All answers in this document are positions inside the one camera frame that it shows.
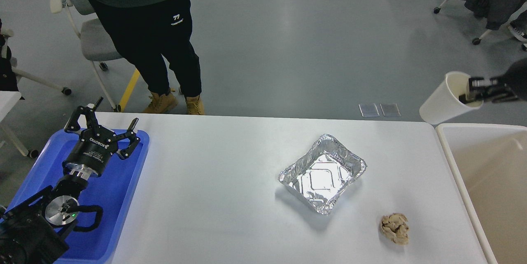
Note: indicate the crumpled brown paper ball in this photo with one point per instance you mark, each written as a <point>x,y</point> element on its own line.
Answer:
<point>395,228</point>

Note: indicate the beige plastic bin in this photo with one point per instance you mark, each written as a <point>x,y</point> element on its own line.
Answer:
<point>489,165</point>

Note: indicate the white chair at left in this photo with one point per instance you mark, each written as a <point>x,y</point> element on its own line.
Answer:
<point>18,73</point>

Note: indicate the floor plate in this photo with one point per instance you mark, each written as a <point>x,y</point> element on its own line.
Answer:
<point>369,110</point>
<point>390,110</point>

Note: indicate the white side table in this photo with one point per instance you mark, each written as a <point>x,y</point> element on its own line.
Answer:
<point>8,100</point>

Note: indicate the right floor plate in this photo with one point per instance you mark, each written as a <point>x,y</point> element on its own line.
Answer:
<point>390,110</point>

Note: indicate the grey office chair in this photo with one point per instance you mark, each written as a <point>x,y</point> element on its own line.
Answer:
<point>96,45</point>

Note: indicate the person in dark clothes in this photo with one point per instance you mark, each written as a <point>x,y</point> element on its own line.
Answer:
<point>155,36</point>

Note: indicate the white paper cup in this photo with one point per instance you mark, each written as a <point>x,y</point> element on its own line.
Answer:
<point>444,104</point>

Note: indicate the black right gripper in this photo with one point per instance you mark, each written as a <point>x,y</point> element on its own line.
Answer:
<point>496,89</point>

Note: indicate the aluminium foil tray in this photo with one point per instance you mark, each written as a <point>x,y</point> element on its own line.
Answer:
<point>321,176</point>

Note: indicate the white sneaker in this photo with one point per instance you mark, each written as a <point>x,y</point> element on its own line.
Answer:
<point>517,32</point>

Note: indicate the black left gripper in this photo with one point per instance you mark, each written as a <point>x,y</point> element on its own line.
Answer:
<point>96,144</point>

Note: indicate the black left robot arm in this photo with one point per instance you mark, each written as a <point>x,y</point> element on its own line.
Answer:
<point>35,231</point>

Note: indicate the left floor plate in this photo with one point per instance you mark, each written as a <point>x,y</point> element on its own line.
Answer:
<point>369,110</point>

